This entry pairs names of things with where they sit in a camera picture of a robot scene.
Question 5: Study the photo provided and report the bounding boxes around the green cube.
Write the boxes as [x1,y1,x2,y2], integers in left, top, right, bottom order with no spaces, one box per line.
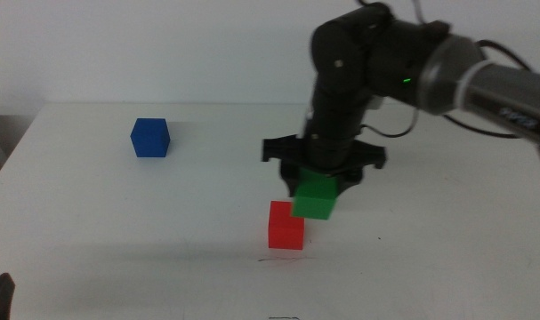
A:
[291,167,341,221]

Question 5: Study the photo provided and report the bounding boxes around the red cube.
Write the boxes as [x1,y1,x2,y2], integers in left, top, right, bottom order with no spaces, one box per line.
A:
[268,200,306,251]

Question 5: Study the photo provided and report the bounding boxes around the blue cube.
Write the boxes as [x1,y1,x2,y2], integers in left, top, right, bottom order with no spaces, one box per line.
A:
[129,117,171,158]

